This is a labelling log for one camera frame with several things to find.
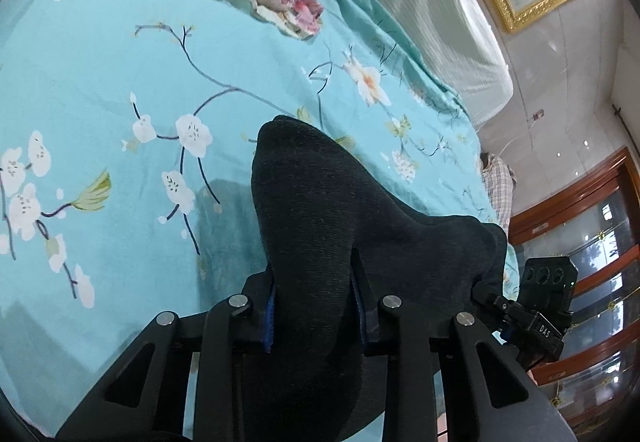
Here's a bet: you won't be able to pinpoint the wooden glass cabinet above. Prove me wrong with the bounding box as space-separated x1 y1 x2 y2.
510 148 639 441

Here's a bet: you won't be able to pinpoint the black camera box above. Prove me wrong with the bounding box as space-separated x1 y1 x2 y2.
518 256 578 329

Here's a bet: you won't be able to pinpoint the turquoise floral bed sheet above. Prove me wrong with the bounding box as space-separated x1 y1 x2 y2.
1 0 496 434

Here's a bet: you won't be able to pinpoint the plaid cloth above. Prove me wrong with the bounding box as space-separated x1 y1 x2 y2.
480 152 516 234

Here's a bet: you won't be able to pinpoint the black pants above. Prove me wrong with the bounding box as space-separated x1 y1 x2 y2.
246 116 506 441

